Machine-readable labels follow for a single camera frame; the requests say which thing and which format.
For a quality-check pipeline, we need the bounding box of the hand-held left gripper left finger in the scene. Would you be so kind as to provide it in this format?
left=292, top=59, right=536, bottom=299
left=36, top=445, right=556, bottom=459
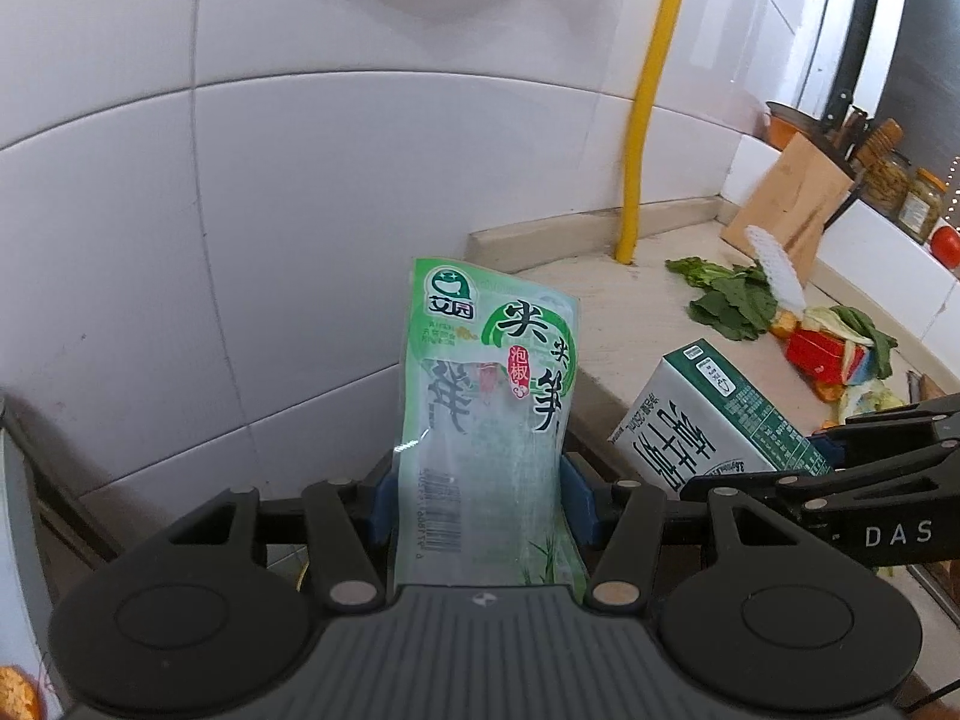
left=169, top=456, right=400, bottom=610

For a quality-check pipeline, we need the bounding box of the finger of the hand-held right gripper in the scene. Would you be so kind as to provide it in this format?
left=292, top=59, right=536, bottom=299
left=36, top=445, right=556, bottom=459
left=679, top=441, right=960, bottom=515
left=810, top=397, right=960, bottom=475

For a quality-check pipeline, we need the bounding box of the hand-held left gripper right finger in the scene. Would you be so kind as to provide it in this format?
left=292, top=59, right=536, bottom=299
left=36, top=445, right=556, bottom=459
left=559, top=454, right=797, bottom=610

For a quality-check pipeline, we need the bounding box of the red packet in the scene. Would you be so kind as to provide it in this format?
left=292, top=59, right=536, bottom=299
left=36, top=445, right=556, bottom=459
left=786, top=325, right=850, bottom=385

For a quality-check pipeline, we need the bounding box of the white green milk carton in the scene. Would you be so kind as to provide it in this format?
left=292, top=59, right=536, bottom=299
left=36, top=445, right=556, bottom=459
left=607, top=337, right=835, bottom=501

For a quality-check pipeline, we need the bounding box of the green snack packet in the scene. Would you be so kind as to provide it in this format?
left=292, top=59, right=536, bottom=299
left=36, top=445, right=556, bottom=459
left=392, top=255, right=591, bottom=591

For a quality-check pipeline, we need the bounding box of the pale cabbage leaf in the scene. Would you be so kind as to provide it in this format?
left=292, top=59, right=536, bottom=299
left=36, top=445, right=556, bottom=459
left=802, top=305, right=856, bottom=335
left=837, top=379, right=910, bottom=426

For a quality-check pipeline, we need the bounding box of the clear bag with blue strip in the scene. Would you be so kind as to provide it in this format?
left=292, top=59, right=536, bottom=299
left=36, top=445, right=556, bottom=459
left=846, top=343, right=884, bottom=385

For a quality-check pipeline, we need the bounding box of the dark green vegetable leaf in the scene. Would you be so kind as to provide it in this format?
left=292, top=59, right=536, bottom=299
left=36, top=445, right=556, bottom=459
left=688, top=272, right=779, bottom=344

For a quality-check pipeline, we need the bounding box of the light green lettuce leaf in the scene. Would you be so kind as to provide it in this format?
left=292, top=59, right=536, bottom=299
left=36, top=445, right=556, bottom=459
left=666, top=256, right=752, bottom=291

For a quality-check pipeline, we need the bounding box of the wooden knife block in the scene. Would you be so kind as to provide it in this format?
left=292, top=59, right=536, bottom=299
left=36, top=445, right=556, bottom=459
left=720, top=131, right=857, bottom=291

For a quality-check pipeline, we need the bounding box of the glass jar with yellow lid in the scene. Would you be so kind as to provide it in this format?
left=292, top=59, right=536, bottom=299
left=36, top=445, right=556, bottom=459
left=898, top=169, right=949, bottom=242

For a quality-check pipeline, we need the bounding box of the glass jar with brown contents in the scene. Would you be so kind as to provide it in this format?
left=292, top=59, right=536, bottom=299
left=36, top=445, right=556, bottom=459
left=857, top=150, right=914, bottom=216

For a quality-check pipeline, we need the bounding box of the orange pot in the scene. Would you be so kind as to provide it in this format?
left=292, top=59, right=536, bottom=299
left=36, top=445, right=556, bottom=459
left=765, top=100, right=824, bottom=152

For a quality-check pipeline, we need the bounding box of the yellow pipe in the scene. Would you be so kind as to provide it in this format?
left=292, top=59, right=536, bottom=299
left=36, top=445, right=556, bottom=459
left=615, top=0, right=700, bottom=266

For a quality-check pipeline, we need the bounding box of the orange crumbly food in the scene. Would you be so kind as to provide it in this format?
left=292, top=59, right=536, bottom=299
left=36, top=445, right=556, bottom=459
left=0, top=665, right=44, bottom=720

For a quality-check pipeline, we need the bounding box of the black metal pole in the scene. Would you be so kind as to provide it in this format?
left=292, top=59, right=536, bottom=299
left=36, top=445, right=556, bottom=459
left=823, top=0, right=887, bottom=137

